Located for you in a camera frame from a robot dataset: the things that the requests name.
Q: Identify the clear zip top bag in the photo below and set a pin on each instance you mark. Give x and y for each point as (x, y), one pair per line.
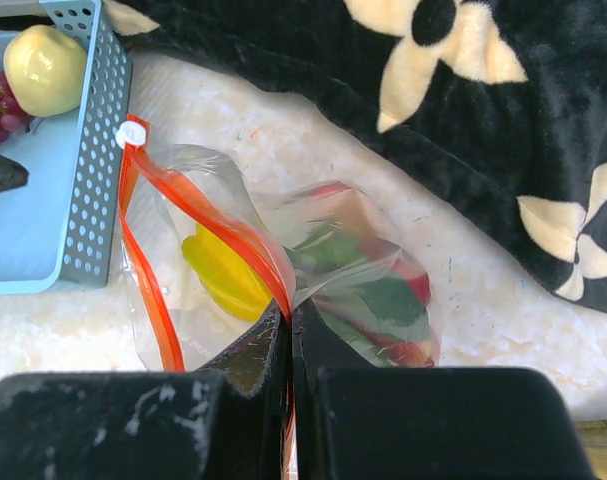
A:
(164, 191)

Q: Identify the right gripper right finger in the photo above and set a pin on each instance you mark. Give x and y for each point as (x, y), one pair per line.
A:
(358, 421)

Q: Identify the yellow star fruit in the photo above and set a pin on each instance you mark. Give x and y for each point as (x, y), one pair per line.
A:
(228, 279)

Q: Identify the red strawberry bunch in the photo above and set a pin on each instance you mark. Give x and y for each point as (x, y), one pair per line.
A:
(368, 289)

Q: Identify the black flower pattern pillow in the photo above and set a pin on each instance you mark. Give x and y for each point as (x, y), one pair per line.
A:
(497, 107)

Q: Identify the yellow black plaid cloth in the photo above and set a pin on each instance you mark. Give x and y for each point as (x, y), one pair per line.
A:
(593, 436)

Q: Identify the light blue plastic basket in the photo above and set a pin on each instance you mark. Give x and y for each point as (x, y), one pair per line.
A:
(56, 231)

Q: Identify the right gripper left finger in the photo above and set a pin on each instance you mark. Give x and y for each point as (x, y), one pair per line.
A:
(225, 420)

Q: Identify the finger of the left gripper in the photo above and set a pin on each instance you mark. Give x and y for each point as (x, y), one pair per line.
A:
(12, 174)

